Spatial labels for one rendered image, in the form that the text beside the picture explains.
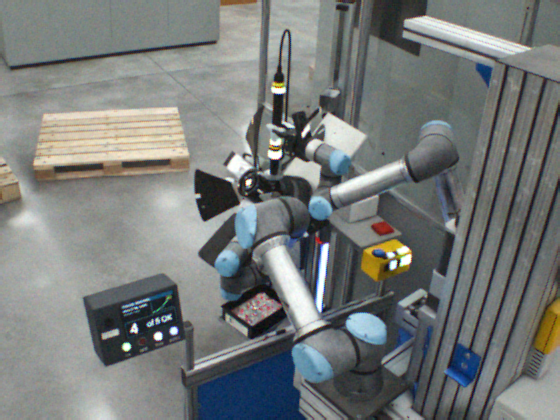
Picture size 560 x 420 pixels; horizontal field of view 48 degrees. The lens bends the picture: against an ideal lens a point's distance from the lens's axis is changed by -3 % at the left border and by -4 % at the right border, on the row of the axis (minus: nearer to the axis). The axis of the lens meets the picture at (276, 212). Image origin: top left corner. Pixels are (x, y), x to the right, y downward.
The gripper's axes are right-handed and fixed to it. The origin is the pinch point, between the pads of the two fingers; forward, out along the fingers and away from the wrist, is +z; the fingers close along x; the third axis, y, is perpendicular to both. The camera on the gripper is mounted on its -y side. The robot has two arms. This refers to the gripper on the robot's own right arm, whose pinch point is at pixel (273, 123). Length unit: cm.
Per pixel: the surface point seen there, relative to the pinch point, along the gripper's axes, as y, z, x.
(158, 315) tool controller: 31, -32, -71
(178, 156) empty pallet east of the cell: 136, 222, 108
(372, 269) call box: 47, -43, 15
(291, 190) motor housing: 31.7, -0.2, 11.5
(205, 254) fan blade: 53, 9, -24
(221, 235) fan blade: 45.8, 7.7, -16.9
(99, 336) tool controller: 32, -28, -89
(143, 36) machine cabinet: 130, 500, 246
